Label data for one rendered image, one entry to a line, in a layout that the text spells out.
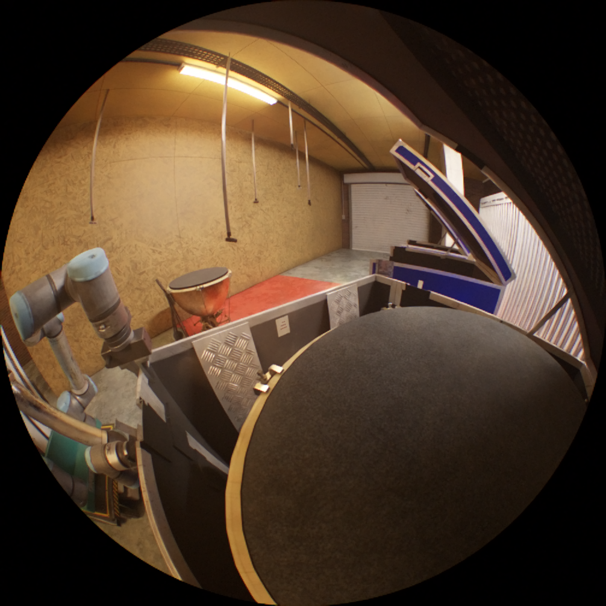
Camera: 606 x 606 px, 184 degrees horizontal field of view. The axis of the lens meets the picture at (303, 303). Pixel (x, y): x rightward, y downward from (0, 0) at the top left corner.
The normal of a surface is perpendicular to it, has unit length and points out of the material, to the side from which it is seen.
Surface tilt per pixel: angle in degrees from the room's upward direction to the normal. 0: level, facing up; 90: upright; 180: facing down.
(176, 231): 90
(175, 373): 90
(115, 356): 100
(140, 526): 0
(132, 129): 90
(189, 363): 90
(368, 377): 0
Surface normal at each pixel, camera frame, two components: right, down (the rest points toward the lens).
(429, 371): -0.05, -0.90
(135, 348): 0.58, 0.47
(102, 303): 0.91, 0.26
